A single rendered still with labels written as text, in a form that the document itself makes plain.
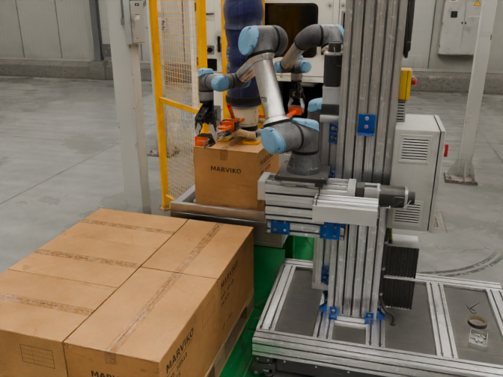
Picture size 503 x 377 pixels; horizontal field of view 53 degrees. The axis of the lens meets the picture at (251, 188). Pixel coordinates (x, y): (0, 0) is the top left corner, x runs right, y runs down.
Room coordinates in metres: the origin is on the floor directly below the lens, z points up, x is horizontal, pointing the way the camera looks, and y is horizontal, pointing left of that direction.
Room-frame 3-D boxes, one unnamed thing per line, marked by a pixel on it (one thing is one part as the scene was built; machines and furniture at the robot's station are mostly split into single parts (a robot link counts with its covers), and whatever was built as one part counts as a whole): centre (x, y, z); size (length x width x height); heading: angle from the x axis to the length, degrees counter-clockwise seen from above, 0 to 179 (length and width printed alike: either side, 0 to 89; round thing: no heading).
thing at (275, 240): (2.72, 0.15, 0.48); 0.70 x 0.03 x 0.15; 73
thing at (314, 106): (2.60, -0.36, 1.20); 0.13 x 0.12 x 0.14; 108
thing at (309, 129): (2.11, -0.23, 1.20); 0.13 x 0.12 x 0.14; 126
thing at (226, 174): (3.05, 0.05, 0.75); 0.60 x 0.40 x 0.40; 160
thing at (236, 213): (2.72, 0.15, 0.58); 0.70 x 0.03 x 0.06; 73
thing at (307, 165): (2.12, -0.23, 1.09); 0.15 x 0.15 x 0.10
